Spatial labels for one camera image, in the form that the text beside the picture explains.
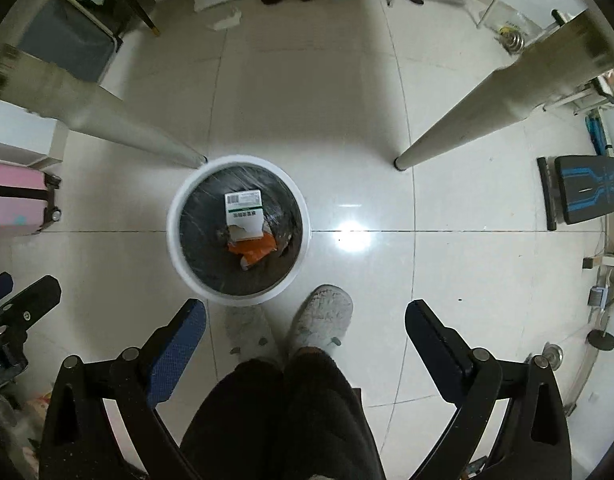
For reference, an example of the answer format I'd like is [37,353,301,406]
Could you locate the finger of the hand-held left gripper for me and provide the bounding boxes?
[0,272,62,333]

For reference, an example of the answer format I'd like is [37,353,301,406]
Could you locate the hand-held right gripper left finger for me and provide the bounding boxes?
[39,298,208,480]

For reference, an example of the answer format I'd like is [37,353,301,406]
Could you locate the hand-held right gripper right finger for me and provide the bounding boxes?
[405,299,572,480]

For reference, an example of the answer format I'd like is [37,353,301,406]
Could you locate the white round trash bin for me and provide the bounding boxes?
[166,154,312,308]

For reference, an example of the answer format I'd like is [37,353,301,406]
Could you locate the white fuzzy slipper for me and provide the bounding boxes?
[287,285,354,353]
[225,305,282,361]

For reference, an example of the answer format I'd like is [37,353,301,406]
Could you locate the pink suitcase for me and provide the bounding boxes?
[0,159,64,237]

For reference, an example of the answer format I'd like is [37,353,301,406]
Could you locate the person's dark trouser legs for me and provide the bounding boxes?
[180,350,388,480]

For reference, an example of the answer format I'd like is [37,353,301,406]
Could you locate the orange plastic wrapper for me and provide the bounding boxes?
[228,234,280,271]

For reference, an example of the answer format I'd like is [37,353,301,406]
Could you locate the white cardboard box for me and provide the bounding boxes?
[224,190,266,241]

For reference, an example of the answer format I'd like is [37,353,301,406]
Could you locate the grey table leg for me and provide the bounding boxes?
[394,9,614,171]
[0,44,208,169]

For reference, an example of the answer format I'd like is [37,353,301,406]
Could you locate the black and blue exercise bench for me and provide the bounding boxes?
[537,155,614,232]

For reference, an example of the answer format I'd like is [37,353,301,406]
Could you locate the grey storage box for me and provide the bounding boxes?
[17,0,124,84]

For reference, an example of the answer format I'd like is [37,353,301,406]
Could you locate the crumpled white tissue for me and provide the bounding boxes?
[209,6,244,31]

